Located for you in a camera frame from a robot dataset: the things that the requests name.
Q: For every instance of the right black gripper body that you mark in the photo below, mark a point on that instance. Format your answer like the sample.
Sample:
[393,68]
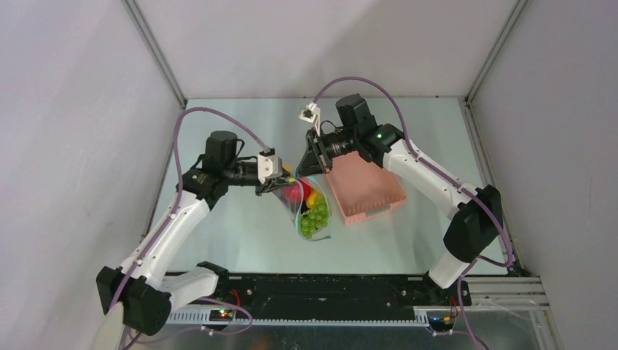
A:
[318,154]

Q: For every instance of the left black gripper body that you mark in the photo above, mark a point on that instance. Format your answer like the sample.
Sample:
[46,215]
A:
[242,175]

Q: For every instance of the red tomato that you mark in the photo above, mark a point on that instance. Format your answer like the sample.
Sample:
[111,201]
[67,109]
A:
[297,192]

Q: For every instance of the clear zip top bag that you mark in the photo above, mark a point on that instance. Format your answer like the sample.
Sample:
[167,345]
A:
[293,209]

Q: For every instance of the yellow bell pepper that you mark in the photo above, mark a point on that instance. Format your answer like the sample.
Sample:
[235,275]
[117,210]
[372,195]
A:
[311,198]

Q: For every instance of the green grapes bunch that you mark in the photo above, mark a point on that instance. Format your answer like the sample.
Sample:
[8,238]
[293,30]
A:
[313,221]

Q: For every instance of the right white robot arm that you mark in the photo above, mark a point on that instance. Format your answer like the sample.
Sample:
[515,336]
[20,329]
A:
[474,212]

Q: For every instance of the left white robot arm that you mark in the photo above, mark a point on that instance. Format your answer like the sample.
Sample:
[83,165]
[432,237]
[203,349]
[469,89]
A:
[138,284]

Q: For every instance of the pink plastic basket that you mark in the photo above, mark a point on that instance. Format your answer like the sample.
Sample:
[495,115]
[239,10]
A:
[363,190]

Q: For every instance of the left circuit board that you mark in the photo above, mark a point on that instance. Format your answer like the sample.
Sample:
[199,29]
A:
[222,315]

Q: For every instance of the circuit board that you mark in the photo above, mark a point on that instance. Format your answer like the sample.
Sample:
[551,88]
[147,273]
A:
[222,315]
[441,325]

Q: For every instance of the right circuit board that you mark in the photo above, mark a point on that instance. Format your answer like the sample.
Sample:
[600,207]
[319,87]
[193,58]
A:
[441,325]

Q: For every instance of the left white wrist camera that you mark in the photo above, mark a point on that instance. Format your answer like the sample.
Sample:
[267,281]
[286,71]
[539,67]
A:
[269,165]

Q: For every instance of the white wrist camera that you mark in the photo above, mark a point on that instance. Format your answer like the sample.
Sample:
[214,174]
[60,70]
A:
[311,114]
[269,165]

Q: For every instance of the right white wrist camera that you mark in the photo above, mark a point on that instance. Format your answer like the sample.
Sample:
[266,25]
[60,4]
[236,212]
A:
[311,114]

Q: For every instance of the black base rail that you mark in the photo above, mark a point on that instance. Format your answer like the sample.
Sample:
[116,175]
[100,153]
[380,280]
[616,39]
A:
[337,297]

